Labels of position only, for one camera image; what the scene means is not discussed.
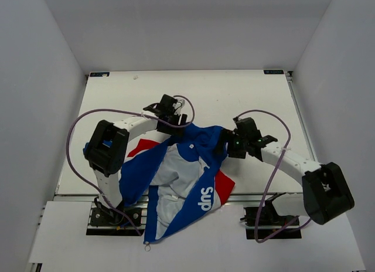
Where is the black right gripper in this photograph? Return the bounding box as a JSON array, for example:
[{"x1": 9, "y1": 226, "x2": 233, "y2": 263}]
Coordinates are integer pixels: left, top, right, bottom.
[{"x1": 213, "y1": 128, "x2": 248, "y2": 159}]

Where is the blue white red jacket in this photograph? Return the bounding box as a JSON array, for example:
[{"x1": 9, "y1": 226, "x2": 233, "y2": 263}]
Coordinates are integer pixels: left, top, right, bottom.
[{"x1": 118, "y1": 124, "x2": 235, "y2": 243}]

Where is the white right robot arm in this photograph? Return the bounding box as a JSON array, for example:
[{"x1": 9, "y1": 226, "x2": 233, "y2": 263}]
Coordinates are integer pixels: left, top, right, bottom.
[{"x1": 215, "y1": 117, "x2": 354, "y2": 225}]

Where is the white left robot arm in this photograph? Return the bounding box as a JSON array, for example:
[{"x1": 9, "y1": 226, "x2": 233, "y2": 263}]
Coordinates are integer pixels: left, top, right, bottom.
[{"x1": 84, "y1": 94, "x2": 188, "y2": 225}]

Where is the blue right corner label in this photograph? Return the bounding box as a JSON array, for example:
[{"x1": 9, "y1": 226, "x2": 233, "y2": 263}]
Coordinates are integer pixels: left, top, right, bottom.
[{"x1": 263, "y1": 69, "x2": 284, "y2": 75}]

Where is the blue corner label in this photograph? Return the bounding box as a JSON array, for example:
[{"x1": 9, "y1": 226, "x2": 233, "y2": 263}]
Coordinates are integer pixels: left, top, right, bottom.
[
  {"x1": 89, "y1": 72, "x2": 110, "y2": 77},
  {"x1": 263, "y1": 69, "x2": 284, "y2": 75}
]

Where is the blue left corner label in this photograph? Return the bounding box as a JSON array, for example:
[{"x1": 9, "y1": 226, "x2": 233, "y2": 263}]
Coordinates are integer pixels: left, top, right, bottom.
[{"x1": 89, "y1": 72, "x2": 110, "y2": 77}]

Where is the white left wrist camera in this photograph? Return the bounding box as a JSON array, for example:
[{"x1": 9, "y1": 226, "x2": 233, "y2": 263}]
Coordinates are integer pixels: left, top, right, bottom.
[{"x1": 174, "y1": 98, "x2": 185, "y2": 112}]

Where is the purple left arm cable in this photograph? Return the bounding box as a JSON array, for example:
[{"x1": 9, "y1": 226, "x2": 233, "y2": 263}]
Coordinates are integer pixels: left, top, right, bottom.
[{"x1": 66, "y1": 95, "x2": 196, "y2": 237}]

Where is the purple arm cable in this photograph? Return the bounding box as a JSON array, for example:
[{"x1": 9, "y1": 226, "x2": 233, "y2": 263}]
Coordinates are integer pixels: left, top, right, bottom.
[
  {"x1": 66, "y1": 95, "x2": 196, "y2": 237},
  {"x1": 237, "y1": 109, "x2": 312, "y2": 243}
]

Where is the aluminium table right rail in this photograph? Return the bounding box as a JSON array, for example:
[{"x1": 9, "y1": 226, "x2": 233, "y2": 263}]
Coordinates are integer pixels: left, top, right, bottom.
[{"x1": 285, "y1": 71, "x2": 316, "y2": 160}]

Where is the aluminium table rail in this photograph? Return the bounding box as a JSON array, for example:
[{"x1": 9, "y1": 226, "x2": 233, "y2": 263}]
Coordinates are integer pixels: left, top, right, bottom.
[
  {"x1": 285, "y1": 71, "x2": 316, "y2": 160},
  {"x1": 55, "y1": 192, "x2": 305, "y2": 203}
]

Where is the aluminium table front rail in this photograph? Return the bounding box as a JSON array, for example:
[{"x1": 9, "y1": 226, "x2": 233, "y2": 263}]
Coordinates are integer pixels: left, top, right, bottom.
[{"x1": 55, "y1": 192, "x2": 305, "y2": 203}]

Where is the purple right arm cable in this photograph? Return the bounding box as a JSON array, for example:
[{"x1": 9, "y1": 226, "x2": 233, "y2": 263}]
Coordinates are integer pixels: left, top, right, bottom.
[{"x1": 237, "y1": 109, "x2": 312, "y2": 243}]

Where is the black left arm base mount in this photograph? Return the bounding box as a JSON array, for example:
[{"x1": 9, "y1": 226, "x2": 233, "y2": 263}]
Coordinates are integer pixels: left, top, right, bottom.
[{"x1": 86, "y1": 202, "x2": 148, "y2": 237}]

